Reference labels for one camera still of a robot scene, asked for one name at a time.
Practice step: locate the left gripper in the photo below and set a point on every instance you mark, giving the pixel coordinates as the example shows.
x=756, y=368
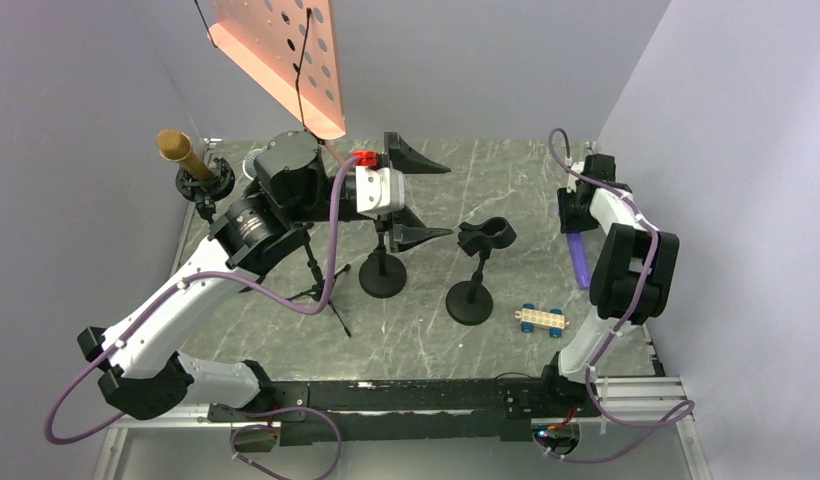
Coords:
x=411, y=162

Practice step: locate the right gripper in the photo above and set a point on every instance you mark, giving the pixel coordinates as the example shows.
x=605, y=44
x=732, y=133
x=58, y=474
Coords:
x=568, y=223

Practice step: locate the purple microphone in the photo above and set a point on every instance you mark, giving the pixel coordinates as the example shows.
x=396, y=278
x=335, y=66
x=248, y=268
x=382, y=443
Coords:
x=578, y=256

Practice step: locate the black round-base stand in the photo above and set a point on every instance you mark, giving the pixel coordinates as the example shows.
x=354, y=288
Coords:
x=382, y=275
x=470, y=303

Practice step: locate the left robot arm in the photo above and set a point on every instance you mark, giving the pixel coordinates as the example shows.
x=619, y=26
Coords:
x=144, y=374

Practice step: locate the black tripod mic stand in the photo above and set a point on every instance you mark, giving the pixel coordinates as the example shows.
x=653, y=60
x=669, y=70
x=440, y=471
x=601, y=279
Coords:
x=316, y=290

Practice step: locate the silver mesh glitter microphone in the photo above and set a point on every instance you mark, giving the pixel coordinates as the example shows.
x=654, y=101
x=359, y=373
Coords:
x=249, y=163

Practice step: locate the pink music stand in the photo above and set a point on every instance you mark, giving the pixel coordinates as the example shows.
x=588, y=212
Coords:
x=289, y=48

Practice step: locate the gold microphone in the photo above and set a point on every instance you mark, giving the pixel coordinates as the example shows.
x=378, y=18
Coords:
x=175, y=146

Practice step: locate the toy brick car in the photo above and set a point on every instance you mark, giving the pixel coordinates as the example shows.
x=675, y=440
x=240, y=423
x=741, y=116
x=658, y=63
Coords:
x=531, y=319

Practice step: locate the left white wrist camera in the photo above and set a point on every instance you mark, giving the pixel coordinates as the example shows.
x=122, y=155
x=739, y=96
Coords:
x=380, y=189

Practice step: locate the black shock-mount stand left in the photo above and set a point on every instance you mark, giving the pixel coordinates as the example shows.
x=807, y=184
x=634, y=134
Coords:
x=206, y=194

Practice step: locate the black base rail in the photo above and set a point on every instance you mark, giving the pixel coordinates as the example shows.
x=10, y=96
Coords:
x=506, y=408

